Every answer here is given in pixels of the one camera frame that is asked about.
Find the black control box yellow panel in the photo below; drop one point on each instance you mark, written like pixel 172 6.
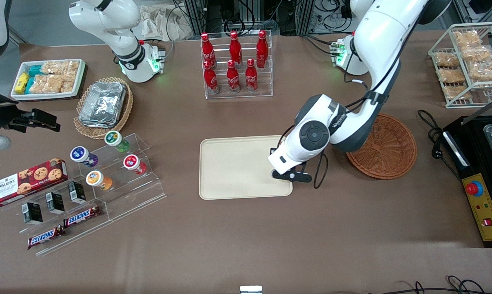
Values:
pixel 480 204

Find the red cola bottle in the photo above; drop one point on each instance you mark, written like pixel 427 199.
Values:
pixel 211 79
pixel 235 49
pixel 207 51
pixel 262 49
pixel 251 78
pixel 233 79

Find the white rectangular snack tray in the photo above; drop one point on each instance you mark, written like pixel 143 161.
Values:
pixel 82 77

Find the aluminium frame equipment rack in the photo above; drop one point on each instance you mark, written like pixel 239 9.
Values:
pixel 213 16

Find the Snickers chocolate bar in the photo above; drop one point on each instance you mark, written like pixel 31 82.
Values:
pixel 82 216
pixel 46 237

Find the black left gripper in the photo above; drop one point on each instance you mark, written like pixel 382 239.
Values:
pixel 272 150

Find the clear acrylic stepped snack stand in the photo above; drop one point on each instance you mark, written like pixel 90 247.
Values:
pixel 83 234

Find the orange lidded cup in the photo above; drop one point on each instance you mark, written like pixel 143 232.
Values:
pixel 96 179

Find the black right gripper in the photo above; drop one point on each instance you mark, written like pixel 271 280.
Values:
pixel 0 112

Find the beige plastic tray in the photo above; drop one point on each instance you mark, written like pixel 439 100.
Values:
pixel 233 167

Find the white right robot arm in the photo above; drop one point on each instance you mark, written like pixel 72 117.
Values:
pixel 123 45

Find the stack of foil containers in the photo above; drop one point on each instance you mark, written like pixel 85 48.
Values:
pixel 103 104

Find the oval tan wicker basket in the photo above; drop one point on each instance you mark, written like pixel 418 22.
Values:
pixel 128 104

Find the red lidded cup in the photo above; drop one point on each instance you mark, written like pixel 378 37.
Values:
pixel 131 162

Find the round brown wicker basket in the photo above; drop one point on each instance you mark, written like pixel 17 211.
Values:
pixel 391 153

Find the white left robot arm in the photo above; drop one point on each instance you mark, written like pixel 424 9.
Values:
pixel 378 41

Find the yellow snack packet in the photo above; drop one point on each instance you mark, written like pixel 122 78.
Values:
pixel 21 83

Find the clear rice cracker packet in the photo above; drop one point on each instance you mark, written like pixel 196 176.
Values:
pixel 46 83
pixel 60 67

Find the clear acrylic bottle rack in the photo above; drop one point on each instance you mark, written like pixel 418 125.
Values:
pixel 266 83

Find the crumpled white cloth bag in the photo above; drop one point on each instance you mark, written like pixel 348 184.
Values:
pixel 158 22

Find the green lidded cup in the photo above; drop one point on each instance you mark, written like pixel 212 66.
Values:
pixel 114 139

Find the teal snack packet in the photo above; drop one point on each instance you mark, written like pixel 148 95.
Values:
pixel 29 85
pixel 35 70

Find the clear acrylic stepped cup stand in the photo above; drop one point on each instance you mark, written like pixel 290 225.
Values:
pixel 148 190

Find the clear cracker snack packet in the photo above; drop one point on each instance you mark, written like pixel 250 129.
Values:
pixel 468 38
pixel 488 72
pixel 456 92
pixel 446 59
pixel 450 75
pixel 477 54

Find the small black carton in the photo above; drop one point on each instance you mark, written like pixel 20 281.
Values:
pixel 33 213
pixel 77 192
pixel 55 203

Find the purple lidded cup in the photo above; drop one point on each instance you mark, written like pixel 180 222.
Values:
pixel 80 154

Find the red Walkers cookie box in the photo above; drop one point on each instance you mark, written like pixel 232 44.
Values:
pixel 25 181

